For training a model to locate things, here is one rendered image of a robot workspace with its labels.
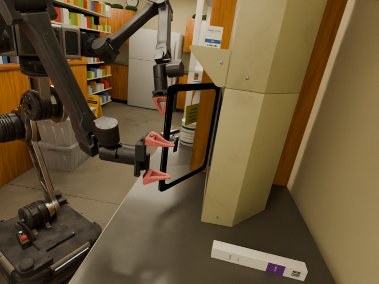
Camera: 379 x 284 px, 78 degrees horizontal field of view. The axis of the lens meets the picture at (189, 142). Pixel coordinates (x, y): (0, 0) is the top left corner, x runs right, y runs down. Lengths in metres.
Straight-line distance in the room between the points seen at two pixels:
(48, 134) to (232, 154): 2.49
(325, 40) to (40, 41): 0.96
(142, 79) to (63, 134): 3.35
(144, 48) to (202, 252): 5.33
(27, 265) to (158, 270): 1.05
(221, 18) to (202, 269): 0.89
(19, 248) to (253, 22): 1.75
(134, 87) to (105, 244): 5.34
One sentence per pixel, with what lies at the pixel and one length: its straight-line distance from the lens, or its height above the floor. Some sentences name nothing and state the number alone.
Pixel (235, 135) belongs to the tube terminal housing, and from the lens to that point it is 0.71.
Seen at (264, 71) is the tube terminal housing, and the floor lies 1.47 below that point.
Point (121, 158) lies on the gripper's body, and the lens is 0.67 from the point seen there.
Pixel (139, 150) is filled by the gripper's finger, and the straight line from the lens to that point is 0.63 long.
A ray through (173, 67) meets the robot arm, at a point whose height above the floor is 1.42.
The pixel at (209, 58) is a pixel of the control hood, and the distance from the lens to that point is 0.67.
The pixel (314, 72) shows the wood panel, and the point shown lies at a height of 1.47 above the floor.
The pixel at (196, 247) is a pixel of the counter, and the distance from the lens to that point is 0.79.
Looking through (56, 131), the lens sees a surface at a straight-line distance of 2.91.
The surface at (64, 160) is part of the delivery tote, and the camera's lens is 3.02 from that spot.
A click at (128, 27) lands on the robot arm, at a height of 1.56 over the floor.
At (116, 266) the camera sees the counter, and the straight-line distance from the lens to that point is 0.73.
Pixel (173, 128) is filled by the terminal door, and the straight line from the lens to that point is 0.81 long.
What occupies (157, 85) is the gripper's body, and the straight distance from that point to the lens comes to 0.99.
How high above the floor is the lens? 1.50
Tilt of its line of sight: 21 degrees down
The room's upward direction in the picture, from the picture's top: 8 degrees clockwise
